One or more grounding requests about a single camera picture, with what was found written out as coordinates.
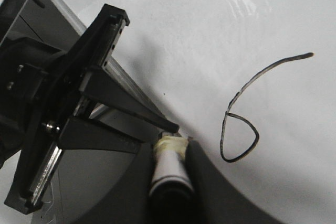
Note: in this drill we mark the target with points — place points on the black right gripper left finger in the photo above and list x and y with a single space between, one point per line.
128 200

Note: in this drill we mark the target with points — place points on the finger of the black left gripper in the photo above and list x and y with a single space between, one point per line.
98 86
87 134

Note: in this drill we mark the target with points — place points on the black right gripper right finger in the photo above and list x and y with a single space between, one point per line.
216 199

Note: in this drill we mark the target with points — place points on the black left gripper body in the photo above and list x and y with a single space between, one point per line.
40 92

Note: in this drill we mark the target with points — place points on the white black whiteboard marker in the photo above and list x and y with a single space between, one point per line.
171 192

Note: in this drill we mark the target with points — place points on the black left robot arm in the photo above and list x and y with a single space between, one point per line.
50 98

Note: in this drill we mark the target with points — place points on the white whiteboard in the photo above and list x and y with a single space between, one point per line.
252 80

